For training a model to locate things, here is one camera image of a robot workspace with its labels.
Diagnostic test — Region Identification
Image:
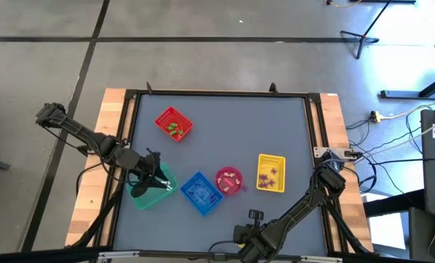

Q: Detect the black table frame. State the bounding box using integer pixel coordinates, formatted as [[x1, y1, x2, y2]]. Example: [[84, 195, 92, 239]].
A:
[[66, 82, 374, 263]]

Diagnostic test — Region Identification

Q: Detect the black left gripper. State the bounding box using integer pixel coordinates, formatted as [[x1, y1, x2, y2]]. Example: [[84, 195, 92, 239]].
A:
[[129, 148, 170, 199]]

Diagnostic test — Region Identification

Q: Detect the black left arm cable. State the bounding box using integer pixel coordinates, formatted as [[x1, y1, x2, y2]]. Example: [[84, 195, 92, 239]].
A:
[[75, 160, 110, 198]]

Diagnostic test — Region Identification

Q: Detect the pink plastic bowl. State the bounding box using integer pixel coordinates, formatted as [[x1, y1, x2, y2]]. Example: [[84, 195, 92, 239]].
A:
[[214, 166, 244, 197]]

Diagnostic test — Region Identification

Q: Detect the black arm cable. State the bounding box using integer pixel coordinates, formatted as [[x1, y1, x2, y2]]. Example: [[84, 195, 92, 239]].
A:
[[206, 240, 241, 257], [75, 160, 110, 198]]

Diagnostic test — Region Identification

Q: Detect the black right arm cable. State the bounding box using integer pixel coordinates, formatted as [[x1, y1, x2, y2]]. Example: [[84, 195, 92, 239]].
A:
[[206, 240, 241, 257]]

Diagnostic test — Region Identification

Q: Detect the black tripod stand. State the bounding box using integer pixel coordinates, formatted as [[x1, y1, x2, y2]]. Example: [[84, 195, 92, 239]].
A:
[[339, 0, 393, 61]]

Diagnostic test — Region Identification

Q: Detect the black floor cable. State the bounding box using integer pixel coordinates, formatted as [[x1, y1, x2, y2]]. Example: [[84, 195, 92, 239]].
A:
[[344, 105, 434, 194]]

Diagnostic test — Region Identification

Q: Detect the dark grey equipment box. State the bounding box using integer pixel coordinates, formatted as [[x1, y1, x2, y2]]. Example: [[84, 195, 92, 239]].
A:
[[408, 207, 435, 263]]

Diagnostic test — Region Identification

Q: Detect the black desk leg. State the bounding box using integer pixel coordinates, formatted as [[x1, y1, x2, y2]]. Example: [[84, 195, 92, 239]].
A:
[[380, 71, 435, 100], [363, 189, 426, 218]]

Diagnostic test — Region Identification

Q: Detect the red plastic basket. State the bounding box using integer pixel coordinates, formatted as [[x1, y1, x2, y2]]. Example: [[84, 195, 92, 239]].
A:
[[154, 106, 195, 142]]

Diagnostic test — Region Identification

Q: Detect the white power cable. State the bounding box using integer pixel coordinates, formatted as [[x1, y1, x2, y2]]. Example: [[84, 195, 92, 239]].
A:
[[380, 96, 435, 121]]

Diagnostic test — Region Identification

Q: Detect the yellow plastic basket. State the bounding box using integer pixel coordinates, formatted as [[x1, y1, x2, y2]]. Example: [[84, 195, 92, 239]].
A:
[[256, 153, 287, 194]]

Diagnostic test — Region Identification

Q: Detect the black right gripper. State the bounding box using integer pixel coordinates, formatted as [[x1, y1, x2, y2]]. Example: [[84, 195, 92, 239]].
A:
[[233, 208, 277, 263]]

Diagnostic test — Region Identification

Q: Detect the teal plastic bin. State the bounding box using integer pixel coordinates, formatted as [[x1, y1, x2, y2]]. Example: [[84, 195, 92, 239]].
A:
[[126, 162, 180, 211]]

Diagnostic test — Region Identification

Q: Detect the blue plastic basket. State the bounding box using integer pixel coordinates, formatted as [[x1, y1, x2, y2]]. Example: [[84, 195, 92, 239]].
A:
[[179, 171, 225, 217]]

